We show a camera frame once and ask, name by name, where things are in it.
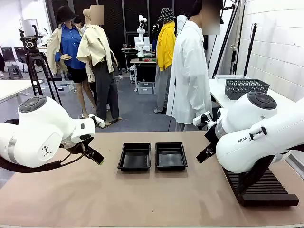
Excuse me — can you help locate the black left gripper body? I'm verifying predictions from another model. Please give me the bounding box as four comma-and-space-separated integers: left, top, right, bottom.
70, 136, 96, 155

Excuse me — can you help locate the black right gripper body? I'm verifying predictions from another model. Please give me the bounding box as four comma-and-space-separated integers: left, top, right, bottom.
204, 129, 218, 154

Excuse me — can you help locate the black ESD tray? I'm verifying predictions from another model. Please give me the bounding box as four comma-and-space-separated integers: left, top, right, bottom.
117, 142, 152, 172
155, 142, 189, 171

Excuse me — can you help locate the white side table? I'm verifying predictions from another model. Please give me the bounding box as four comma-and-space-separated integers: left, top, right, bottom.
209, 78, 297, 110

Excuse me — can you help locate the grey plastic basket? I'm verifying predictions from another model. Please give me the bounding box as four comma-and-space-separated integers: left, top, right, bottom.
225, 79, 271, 101

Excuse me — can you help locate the person in white shirt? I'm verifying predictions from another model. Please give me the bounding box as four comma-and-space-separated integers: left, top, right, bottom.
166, 0, 224, 132

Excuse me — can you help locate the black slotted board rack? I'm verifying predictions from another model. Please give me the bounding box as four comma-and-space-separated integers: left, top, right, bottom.
223, 166, 300, 207

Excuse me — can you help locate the mannequin with cream jacket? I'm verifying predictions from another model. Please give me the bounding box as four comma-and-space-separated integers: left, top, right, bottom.
76, 5, 123, 126

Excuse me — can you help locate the clear storage box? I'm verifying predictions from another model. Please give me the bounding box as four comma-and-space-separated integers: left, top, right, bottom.
137, 82, 155, 95

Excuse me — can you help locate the white desk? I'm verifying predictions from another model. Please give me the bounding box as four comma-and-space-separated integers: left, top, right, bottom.
0, 79, 43, 103

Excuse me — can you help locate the mannequin with blue shirt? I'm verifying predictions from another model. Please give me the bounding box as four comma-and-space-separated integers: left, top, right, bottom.
46, 6, 97, 119

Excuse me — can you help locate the mannequin with yellow hoodie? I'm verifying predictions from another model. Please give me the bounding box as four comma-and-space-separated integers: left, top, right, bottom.
154, 7, 178, 114

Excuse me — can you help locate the black step stool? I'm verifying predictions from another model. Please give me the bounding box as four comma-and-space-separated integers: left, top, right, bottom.
7, 64, 24, 80

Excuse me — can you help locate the black light stand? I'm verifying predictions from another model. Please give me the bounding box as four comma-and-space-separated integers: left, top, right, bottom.
243, 23, 259, 76

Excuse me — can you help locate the white round standing device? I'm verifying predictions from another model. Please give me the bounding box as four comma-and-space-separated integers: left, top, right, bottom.
176, 14, 189, 38

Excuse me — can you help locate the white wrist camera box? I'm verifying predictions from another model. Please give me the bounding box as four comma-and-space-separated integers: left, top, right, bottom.
192, 112, 213, 126
88, 114, 105, 129

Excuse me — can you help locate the black left arm cable sleeve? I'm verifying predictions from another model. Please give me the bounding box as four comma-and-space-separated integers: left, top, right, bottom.
0, 118, 86, 173

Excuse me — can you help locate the black camera on tripod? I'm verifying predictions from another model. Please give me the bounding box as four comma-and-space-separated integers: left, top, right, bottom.
18, 25, 63, 107

